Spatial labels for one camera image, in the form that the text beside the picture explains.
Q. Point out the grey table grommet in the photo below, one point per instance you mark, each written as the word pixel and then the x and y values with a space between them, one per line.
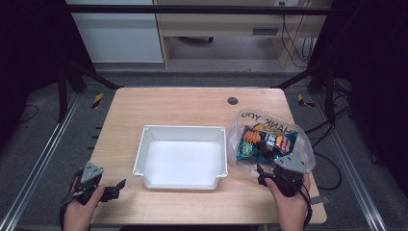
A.
pixel 233 101

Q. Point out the dark curtain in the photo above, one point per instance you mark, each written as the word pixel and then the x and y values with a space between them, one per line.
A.
pixel 375 64
pixel 29 48

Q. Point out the clear plastic bag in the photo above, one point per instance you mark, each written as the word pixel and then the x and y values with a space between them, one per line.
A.
pixel 304 150

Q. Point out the black yellow floor tape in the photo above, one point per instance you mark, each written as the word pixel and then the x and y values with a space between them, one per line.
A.
pixel 97 100
pixel 303 101

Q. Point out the black horizontal bar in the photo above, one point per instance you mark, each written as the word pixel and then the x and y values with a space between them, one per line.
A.
pixel 192 9

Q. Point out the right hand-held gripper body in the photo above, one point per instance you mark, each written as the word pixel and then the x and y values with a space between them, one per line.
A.
pixel 290 165

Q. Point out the white cabinet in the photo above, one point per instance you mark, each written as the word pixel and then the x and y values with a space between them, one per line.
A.
pixel 118 38

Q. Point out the person's right hand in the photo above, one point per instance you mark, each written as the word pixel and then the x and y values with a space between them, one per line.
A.
pixel 290 211

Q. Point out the white plastic bin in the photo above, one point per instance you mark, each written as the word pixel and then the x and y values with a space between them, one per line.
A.
pixel 183 160

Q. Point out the black metal stand leg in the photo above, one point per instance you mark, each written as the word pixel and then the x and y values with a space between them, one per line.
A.
pixel 328 93
pixel 62 96

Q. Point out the grey flat tag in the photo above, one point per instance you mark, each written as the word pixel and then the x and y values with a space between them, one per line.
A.
pixel 319 200

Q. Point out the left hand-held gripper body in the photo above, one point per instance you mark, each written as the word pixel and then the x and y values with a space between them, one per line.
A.
pixel 90 171

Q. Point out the person's left hand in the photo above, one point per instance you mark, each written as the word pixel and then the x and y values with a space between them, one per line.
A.
pixel 78 216

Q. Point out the blue chip packet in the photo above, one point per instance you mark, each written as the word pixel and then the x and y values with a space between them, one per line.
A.
pixel 263 144

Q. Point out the aluminium floor rail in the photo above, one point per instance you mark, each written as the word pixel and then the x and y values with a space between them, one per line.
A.
pixel 349 163
pixel 41 160

